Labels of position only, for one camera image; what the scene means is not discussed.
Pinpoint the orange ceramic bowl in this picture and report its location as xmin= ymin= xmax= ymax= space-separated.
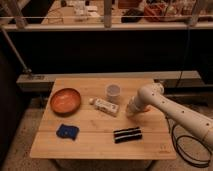
xmin=50 ymin=88 xmax=81 ymax=115

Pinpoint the black object on shelf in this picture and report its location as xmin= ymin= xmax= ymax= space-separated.
xmin=121 ymin=8 xmax=143 ymax=23

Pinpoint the black cable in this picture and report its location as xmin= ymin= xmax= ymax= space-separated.
xmin=165 ymin=114 xmax=213 ymax=169

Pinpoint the clear plastic cup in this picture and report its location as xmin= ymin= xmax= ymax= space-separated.
xmin=106 ymin=84 xmax=121 ymax=104

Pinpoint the blue cloth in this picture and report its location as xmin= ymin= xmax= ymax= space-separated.
xmin=56 ymin=124 xmax=80 ymax=140

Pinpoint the grey metal rail base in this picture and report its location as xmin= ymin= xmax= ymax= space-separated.
xmin=16 ymin=71 xmax=213 ymax=92

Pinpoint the red basket on shelf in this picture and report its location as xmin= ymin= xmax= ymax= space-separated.
xmin=144 ymin=3 xmax=181 ymax=22

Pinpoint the white tube with cap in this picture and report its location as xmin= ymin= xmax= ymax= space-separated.
xmin=89 ymin=98 xmax=119 ymax=117

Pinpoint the wooden table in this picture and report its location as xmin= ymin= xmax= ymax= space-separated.
xmin=30 ymin=78 xmax=176 ymax=160

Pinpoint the diagonal metal pole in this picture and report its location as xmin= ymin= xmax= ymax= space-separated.
xmin=1 ymin=26 xmax=32 ymax=77

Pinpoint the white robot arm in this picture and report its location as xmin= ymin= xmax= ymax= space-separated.
xmin=126 ymin=83 xmax=213 ymax=150

